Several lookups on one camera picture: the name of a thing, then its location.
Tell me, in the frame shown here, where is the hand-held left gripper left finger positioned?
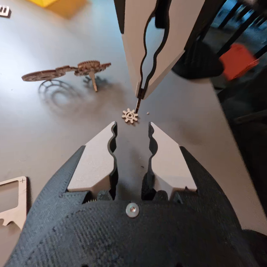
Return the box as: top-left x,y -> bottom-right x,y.
67,121 -> 118,199

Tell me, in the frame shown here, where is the small wooden stepped pin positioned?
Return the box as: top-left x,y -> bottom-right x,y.
134,88 -> 145,114

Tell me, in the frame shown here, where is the small wooden gear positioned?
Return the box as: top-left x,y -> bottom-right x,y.
122,108 -> 139,124

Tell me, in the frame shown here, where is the plain yellow plastic bin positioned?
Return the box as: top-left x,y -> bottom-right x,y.
27,0 -> 60,8

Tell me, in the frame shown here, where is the orange plastic crate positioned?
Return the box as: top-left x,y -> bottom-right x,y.
219,43 -> 260,81

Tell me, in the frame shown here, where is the wooden gear and dial assembly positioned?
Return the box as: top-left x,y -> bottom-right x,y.
21,60 -> 111,92

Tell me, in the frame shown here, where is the small wooden grille piece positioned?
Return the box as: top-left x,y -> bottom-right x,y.
0,5 -> 11,19

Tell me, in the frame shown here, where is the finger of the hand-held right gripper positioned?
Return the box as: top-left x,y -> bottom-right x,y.
123,0 -> 157,98
143,0 -> 206,100

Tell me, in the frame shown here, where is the wooden puzzle frame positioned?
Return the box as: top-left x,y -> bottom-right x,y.
0,176 -> 27,231

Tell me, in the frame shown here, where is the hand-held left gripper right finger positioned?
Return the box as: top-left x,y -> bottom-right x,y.
142,122 -> 198,200

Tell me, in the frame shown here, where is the grey desk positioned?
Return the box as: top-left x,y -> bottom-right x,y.
0,0 -> 267,236

